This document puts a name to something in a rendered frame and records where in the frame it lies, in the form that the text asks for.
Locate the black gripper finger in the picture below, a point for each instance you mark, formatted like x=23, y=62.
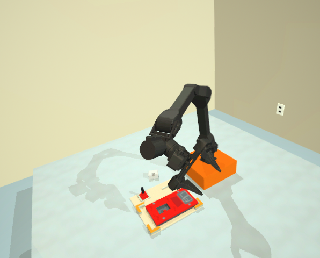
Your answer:
x=187, y=184
x=207, y=155

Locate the red square block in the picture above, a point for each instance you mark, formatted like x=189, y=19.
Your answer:
x=143, y=194

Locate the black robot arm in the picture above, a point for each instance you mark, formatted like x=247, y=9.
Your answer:
x=170, y=121

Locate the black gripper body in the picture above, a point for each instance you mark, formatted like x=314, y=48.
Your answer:
x=199, y=148

